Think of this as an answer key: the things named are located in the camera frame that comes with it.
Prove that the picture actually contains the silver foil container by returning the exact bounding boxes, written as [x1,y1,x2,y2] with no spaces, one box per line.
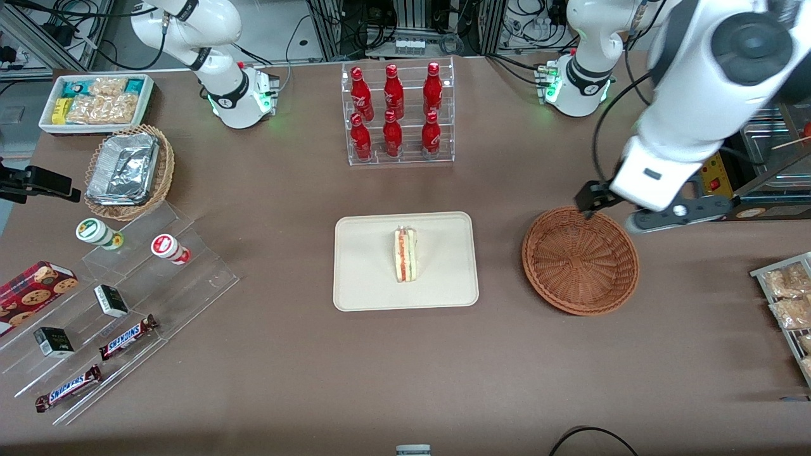
[86,132,160,207]

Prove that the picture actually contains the red cola bottle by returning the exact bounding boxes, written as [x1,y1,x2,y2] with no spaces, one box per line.
[350,113,373,162]
[383,110,404,159]
[384,63,405,120]
[423,61,443,115]
[350,66,373,121]
[421,111,442,158]

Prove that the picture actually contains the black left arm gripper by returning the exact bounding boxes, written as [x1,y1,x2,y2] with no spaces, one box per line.
[574,180,625,221]

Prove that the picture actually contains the red lid white cup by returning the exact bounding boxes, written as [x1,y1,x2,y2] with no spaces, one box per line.
[151,234,191,265]

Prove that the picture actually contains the brown Snickers bar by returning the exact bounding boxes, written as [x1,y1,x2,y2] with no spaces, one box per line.
[35,365,103,414]
[99,314,159,362]

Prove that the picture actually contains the light tan wicker basket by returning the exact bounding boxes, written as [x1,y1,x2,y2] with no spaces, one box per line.
[84,124,175,222]

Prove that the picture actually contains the aluminium frame rack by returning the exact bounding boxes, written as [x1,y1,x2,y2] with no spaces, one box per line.
[304,0,508,61]

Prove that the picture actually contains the steel food pan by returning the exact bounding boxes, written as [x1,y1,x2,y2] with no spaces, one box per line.
[738,123,811,186]

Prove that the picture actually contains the red cookie box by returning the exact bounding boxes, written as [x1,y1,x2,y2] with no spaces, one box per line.
[0,261,80,337]

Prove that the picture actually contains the white rectangular snack bin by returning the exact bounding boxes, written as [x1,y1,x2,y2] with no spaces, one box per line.
[39,74,155,136]

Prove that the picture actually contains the green lid white cup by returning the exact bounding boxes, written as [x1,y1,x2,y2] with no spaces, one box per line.
[75,217,124,251]

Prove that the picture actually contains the clear acrylic stepped display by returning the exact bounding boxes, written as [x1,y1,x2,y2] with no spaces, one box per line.
[0,201,240,426]

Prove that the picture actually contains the triangle sandwich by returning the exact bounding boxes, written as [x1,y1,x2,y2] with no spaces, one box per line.
[394,225,419,284]

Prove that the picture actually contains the cream rectangular tray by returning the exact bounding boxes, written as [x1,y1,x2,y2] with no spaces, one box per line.
[333,212,480,312]

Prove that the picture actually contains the tray of wrapped snacks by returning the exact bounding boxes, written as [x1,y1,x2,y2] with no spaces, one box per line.
[751,252,811,387]

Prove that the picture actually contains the black hot food display case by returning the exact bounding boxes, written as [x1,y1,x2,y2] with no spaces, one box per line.
[689,101,811,222]

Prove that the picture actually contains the large clear bag of crackers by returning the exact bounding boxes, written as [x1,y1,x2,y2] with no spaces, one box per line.
[67,94,141,125]

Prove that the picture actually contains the brown round wicker basket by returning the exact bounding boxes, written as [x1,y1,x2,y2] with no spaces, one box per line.
[522,206,639,316]

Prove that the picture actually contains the black floor cable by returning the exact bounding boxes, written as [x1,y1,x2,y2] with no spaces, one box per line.
[548,426,639,456]

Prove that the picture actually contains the clear acrylic bottle rack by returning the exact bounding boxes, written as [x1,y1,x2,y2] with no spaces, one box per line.
[341,57,456,167]

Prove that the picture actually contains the small dark green box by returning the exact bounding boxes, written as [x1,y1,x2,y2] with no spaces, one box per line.
[94,284,129,318]
[34,327,75,358]

